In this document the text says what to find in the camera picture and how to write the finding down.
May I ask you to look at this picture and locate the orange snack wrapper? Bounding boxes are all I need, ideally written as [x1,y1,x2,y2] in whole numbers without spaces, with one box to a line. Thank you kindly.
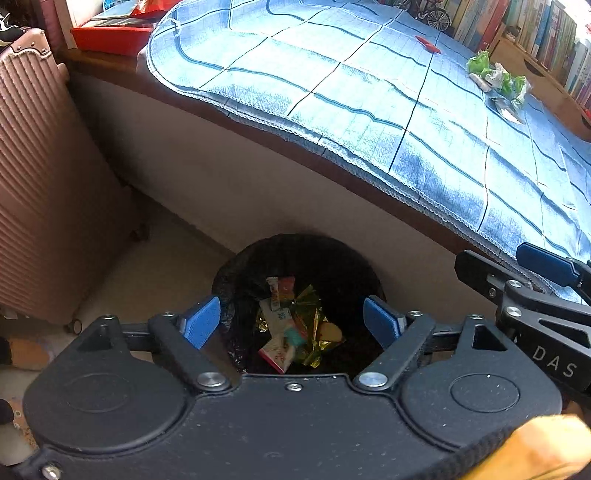
[266,275,297,308]

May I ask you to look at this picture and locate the snack wrappers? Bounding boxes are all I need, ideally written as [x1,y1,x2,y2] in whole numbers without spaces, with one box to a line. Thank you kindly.
[256,285,345,368]

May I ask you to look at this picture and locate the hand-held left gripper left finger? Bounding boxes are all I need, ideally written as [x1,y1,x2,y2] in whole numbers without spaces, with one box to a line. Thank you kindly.
[74,295,232,393]

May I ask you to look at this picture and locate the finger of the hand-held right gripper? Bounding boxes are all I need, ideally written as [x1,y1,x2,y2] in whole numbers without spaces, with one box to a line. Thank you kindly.
[455,249,542,304]
[516,242,591,304]

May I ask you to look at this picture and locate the white green snack wrapper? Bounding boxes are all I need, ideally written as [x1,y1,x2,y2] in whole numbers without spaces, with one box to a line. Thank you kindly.
[480,62,528,105]

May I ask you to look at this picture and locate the macaron print snack packet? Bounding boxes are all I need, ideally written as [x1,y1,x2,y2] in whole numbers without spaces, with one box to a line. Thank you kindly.
[257,295,305,374]

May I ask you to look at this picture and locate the wooden drawer organizer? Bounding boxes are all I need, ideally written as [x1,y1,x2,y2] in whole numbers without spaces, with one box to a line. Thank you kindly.
[486,22,591,136]

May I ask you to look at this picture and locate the trash bin with black bag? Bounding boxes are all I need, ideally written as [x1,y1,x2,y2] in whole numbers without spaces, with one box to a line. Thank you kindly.
[211,234,387,376]

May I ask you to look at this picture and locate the silver snack wrapper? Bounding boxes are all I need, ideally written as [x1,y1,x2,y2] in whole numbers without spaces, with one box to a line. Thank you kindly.
[491,96,526,124]

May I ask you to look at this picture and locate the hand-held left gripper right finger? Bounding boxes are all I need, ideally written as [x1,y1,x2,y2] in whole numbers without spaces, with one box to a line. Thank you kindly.
[355,296,520,393]

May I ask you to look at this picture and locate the orange cloth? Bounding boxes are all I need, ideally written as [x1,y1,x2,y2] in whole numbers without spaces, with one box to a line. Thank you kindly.
[466,412,591,480]

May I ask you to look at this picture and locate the pink ribbed suitcase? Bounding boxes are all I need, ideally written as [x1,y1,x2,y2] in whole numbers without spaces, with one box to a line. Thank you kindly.
[0,28,151,336]

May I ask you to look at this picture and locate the blue striped blanket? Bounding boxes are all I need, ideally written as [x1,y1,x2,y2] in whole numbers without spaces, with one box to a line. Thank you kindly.
[136,0,591,302]

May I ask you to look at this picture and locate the black white bag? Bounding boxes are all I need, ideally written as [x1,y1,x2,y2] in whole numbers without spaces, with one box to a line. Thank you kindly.
[0,10,38,48]

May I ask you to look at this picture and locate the red storage box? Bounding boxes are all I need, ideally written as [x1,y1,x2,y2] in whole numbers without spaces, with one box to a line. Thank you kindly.
[70,9,158,56]

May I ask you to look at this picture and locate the black model bicycle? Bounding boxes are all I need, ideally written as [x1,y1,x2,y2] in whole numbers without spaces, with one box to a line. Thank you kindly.
[396,0,452,31]

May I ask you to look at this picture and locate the row of colourful books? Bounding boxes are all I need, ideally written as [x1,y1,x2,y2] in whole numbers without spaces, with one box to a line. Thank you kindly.
[442,0,591,112]

